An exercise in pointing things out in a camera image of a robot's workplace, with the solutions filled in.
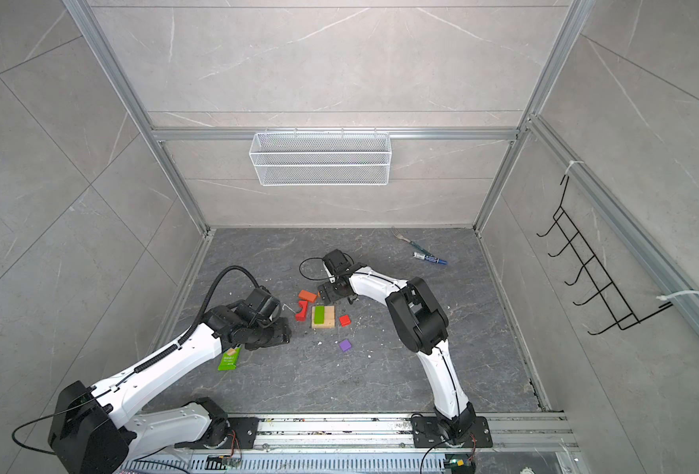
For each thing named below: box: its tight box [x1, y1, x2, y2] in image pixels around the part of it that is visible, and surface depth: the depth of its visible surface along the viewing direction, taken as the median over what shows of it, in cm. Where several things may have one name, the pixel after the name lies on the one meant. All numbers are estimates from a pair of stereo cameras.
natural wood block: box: [310, 305, 336, 329], surface depth 95 cm
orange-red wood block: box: [298, 289, 317, 304], surface depth 101 cm
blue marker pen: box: [412, 251, 449, 266], surface depth 112 cm
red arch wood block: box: [295, 300, 309, 322], surface depth 97 cm
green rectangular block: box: [313, 305, 325, 325], surface depth 95 cm
